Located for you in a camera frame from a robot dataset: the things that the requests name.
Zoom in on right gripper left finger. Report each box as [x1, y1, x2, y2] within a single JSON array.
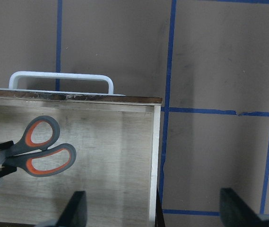
[[36, 191, 87, 227]]

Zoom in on dark wooden drawer cabinet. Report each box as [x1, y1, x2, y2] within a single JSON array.
[[0, 75, 162, 227]]

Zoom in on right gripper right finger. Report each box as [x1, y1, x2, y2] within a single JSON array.
[[219, 188, 269, 227]]

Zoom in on grey orange scissors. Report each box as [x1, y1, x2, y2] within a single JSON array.
[[0, 115, 77, 177]]

